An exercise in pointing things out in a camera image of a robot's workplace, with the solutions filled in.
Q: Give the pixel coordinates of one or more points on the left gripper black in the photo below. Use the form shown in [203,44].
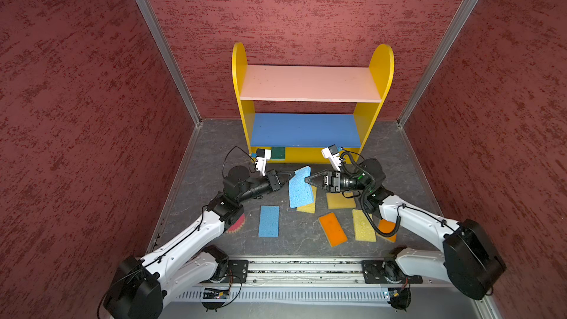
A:
[274,181]

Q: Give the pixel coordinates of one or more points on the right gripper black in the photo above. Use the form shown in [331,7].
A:
[308,179]

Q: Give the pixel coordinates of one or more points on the blue sponge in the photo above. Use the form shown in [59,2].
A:
[300,192]
[269,222]

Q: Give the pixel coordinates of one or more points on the green scouring sponge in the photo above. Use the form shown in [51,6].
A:
[278,153]

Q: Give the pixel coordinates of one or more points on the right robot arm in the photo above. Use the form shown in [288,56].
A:
[463,253]

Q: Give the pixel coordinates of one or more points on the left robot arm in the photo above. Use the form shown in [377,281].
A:
[143,287]

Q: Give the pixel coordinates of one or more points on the yellow shelf pink blue boards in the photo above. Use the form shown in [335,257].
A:
[304,135]

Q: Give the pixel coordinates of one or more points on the dark yellow scouring pad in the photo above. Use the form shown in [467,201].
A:
[340,201]

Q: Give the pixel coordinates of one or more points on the yellow sponge upper left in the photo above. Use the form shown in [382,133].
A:
[310,208]

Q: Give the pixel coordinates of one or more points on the yellow sponge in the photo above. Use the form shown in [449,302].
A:
[310,208]
[363,230]

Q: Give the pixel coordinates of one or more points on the orange sponge centre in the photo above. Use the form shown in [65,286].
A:
[331,227]

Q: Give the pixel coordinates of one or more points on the orange sponge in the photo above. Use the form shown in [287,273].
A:
[387,227]
[331,227]

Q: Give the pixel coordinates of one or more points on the pink round smiley sponge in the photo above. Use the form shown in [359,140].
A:
[237,225]

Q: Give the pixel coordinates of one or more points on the yellow sponge lower right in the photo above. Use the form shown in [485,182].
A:
[363,230]

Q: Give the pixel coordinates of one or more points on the orange sponge far right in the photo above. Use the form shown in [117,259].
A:
[387,227]

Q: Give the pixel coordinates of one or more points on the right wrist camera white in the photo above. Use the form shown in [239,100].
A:
[332,154]

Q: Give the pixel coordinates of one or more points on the aluminium mounting rail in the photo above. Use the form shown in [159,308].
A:
[305,270]

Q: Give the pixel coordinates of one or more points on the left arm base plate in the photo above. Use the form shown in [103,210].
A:
[231,270]

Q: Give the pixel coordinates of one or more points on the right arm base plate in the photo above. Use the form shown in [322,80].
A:
[386,272]

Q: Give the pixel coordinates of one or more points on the white slotted cable duct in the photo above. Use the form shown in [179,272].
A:
[294,295]

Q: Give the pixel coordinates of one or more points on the left electronics board with wires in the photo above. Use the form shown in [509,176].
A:
[215,294]

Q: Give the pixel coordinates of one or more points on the electronics board with wires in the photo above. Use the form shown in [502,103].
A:
[215,294]
[400,299]

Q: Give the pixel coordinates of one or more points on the right electronics board with wires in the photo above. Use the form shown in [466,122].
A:
[400,299]

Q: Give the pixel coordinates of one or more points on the left aluminium corner post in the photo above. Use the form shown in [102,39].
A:
[164,48]

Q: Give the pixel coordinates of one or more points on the aluminium corner post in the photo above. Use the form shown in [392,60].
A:
[164,48]
[451,34]

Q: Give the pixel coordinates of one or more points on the right aluminium corner post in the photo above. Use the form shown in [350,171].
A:
[451,34]

